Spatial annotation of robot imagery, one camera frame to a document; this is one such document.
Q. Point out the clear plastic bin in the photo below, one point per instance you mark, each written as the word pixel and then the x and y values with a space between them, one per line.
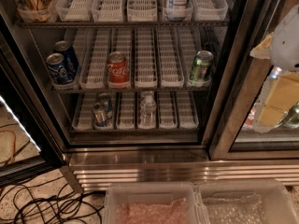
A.
pixel 248 202
pixel 153 203

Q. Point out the open fridge glass door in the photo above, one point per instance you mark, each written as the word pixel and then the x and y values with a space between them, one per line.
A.
pixel 21 109

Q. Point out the front blue soda can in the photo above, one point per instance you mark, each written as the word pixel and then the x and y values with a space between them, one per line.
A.
pixel 58 70

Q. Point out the blue soda can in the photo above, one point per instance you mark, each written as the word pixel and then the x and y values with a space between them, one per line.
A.
pixel 58 70
pixel 65 48

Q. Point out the green can right compartment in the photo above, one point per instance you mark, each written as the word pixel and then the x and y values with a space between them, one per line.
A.
pixel 292 118

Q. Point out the small blue can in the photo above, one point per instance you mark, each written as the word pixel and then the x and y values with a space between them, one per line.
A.
pixel 104 99
pixel 100 115

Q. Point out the rear blue soda can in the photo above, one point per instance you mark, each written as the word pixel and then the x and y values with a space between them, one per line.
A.
pixel 65 48

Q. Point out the right clear plastic bin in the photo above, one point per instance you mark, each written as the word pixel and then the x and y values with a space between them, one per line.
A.
pixel 248 202

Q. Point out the closed fridge glass door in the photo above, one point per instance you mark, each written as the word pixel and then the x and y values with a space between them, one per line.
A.
pixel 241 83

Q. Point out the clear water bottle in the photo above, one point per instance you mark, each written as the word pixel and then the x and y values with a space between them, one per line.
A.
pixel 148 112

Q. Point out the green soda can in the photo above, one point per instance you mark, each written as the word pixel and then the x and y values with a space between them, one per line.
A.
pixel 201 65

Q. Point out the red can right compartment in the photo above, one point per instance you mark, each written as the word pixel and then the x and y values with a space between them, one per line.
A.
pixel 250 118

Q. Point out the red Coca-Cola can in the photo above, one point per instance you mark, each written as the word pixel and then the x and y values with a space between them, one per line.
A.
pixel 117 68

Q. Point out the left clear plastic bin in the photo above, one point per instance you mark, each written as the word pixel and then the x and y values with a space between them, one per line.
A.
pixel 153 203

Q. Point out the front small blue can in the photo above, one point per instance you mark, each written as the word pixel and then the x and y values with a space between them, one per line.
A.
pixel 100 115

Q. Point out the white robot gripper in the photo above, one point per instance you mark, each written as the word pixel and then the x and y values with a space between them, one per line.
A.
pixel 286 48

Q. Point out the rear small blue can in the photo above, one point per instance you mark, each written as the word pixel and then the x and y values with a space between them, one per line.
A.
pixel 104 99

